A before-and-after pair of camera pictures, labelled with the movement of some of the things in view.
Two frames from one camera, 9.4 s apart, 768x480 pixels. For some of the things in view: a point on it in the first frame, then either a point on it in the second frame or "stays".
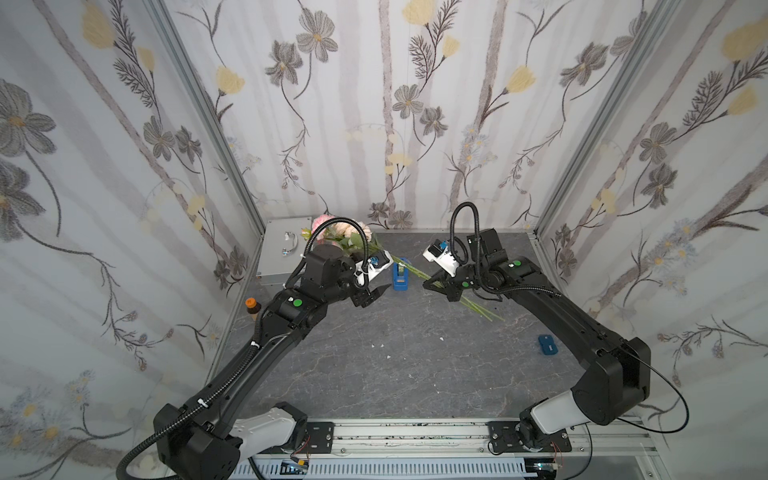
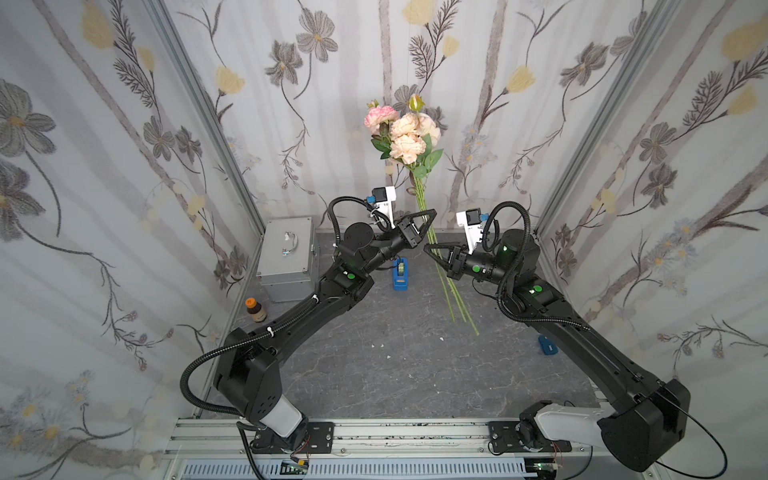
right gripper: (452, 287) -> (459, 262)
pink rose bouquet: (355, 238) -> (406, 135)
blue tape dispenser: (400, 275) stays
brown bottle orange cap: (253, 307) stays
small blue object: (547, 344) stays
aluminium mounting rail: (469, 439) stays
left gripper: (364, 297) -> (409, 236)
